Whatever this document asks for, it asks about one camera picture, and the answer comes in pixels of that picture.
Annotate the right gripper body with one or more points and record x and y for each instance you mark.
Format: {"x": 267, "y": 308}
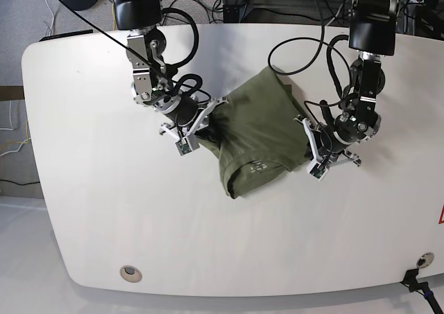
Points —
{"x": 189, "y": 116}

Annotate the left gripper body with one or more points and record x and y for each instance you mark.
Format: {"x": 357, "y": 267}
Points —
{"x": 329, "y": 142}

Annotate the olive green T-shirt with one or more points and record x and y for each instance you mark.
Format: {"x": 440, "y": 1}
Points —
{"x": 259, "y": 136}

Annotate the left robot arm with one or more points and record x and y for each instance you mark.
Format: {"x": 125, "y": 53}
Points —
{"x": 372, "y": 34}

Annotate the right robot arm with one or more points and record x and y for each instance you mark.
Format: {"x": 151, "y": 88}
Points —
{"x": 154, "y": 84}

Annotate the red warning triangle sticker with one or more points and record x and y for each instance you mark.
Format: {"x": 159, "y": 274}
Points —
{"x": 441, "y": 218}

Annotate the right table grommet hole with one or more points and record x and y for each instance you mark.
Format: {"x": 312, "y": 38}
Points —
{"x": 425, "y": 260}

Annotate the table grommet hole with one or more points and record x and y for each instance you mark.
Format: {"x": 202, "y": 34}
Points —
{"x": 130, "y": 274}
{"x": 425, "y": 260}

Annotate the left table grommet hole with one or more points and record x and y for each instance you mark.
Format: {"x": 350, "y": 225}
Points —
{"x": 130, "y": 274}

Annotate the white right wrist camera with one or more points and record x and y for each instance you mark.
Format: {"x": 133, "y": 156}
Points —
{"x": 186, "y": 145}

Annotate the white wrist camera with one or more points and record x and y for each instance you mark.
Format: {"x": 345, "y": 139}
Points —
{"x": 186, "y": 145}
{"x": 317, "y": 170}

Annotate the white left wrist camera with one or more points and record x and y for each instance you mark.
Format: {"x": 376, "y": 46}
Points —
{"x": 317, "y": 170}

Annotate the silver central frame column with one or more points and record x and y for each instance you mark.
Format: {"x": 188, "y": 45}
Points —
{"x": 234, "y": 11}

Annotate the black clamp with cable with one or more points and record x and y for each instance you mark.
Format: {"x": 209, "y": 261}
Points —
{"x": 414, "y": 286}

